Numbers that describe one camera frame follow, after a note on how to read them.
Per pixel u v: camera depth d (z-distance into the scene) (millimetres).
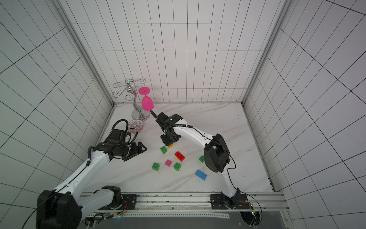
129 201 727
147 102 969
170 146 812
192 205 727
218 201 715
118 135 650
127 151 699
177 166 814
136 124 1035
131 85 900
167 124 615
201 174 809
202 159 869
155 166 819
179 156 876
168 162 852
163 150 896
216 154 497
